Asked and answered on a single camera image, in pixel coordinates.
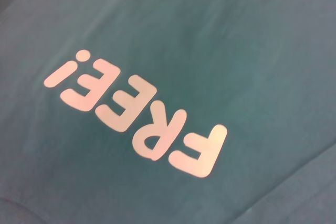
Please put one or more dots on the blue shirt with FREE print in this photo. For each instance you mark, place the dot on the blue shirt with FREE print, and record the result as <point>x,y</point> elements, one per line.
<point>210,51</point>

